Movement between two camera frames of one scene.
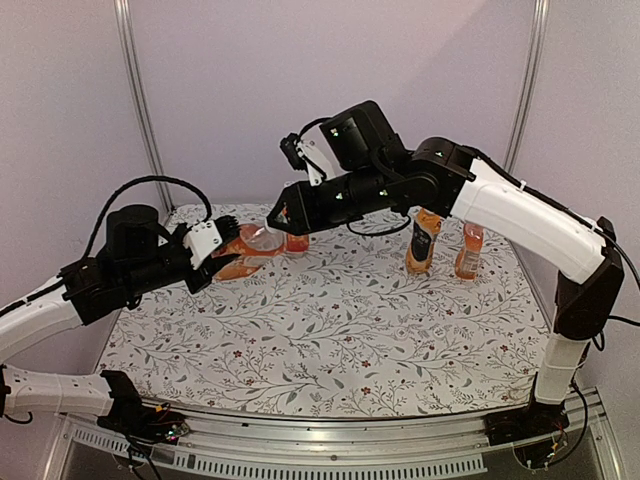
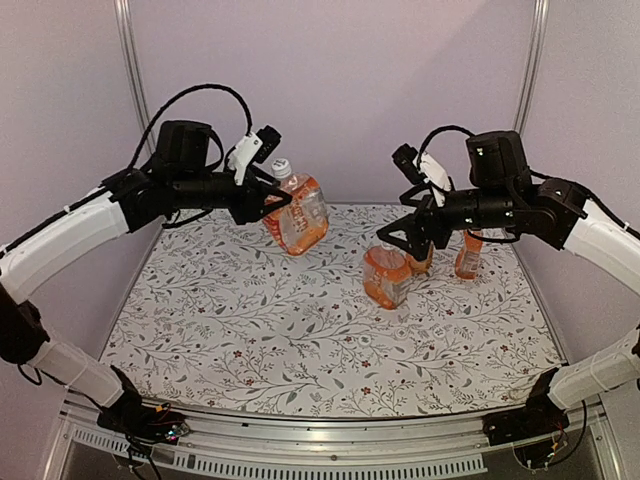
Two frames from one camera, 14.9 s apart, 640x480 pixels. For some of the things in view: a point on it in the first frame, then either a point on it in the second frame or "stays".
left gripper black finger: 212,265 -> 286,198
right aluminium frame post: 524,109 stays
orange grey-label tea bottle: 253,243 -> 387,272
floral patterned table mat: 347,331 stays
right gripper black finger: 292,197 -> 419,242
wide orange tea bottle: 468,259 stays
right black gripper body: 331,211 -> 440,232
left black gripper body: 157,274 -> 246,210
